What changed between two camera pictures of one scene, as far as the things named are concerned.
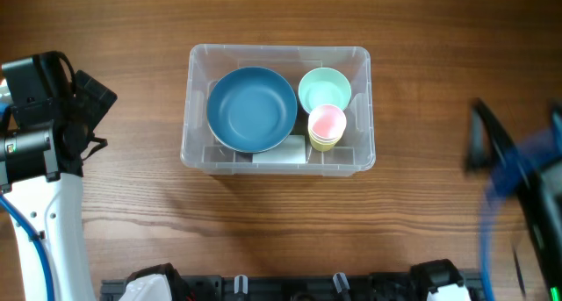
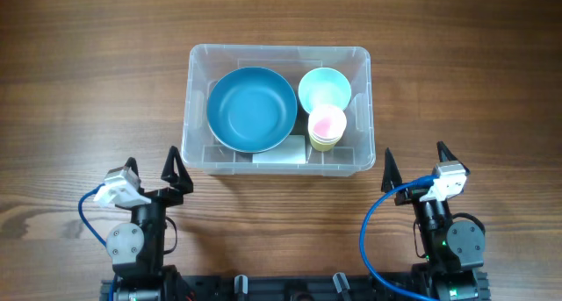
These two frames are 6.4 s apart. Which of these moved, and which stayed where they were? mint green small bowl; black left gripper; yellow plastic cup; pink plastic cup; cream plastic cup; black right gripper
Moved: black right gripper; black left gripper
Stayed: yellow plastic cup; cream plastic cup; pink plastic cup; mint green small bowl
